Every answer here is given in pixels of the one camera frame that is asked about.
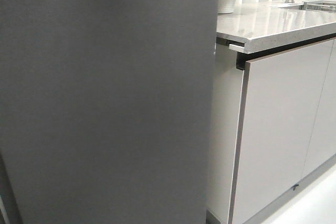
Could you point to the stainless steel sink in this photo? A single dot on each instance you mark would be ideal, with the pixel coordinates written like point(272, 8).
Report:
point(316, 6)

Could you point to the grey cabinet door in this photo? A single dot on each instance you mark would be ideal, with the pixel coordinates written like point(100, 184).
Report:
point(281, 93)
point(322, 142)

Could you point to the grey kitchen base cabinet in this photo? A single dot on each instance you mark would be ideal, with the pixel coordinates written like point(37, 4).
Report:
point(227, 116)

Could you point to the left grey cabinet door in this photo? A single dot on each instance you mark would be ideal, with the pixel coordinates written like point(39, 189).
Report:
point(281, 93)

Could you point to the right grey cabinet door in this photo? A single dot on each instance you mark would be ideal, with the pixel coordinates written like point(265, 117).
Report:
point(322, 142)

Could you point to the grey stone countertop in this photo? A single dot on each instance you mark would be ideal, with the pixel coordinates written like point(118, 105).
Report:
point(261, 26)

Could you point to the white plant pot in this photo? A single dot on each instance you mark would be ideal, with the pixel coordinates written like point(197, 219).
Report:
point(226, 6)

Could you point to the dark grey fridge door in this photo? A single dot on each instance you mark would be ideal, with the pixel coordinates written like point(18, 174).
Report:
point(105, 110)

